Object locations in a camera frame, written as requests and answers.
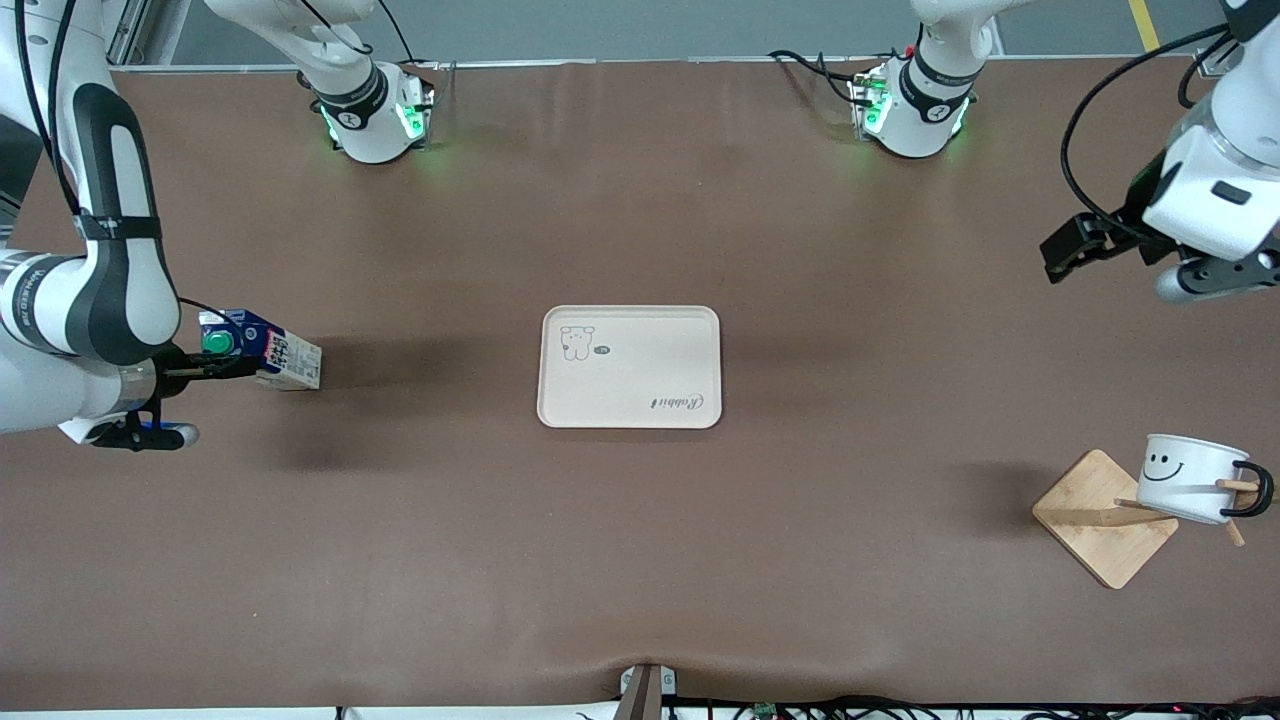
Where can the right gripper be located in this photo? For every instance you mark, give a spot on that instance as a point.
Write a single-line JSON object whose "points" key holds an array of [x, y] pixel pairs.
{"points": [[172, 367]]}

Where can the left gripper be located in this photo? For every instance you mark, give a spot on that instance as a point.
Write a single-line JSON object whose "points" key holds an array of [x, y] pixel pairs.
{"points": [[1137, 203]]}

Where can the blue milk carton green cap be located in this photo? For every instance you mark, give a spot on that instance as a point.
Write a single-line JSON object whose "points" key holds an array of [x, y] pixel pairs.
{"points": [[290, 365]]}

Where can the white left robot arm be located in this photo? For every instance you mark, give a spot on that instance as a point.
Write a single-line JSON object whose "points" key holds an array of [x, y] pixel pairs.
{"points": [[930, 110]]}

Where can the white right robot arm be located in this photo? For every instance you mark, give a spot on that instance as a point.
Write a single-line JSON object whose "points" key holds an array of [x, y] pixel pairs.
{"points": [[40, 300]]}

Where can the wooden cup rack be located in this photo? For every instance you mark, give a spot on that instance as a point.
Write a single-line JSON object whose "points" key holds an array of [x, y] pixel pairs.
{"points": [[1100, 540]]}

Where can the beige plastic tray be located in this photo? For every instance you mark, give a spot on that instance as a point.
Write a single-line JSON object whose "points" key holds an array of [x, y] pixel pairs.
{"points": [[640, 370]]}

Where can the brown table mat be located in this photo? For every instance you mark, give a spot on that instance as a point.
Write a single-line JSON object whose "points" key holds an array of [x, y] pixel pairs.
{"points": [[640, 560]]}

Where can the aluminium frame profile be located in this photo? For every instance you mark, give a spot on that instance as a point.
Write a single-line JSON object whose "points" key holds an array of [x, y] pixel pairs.
{"points": [[130, 30], [1215, 65]]}

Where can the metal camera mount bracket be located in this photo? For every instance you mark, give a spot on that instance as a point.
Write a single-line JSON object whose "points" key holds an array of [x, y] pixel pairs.
{"points": [[645, 695]]}

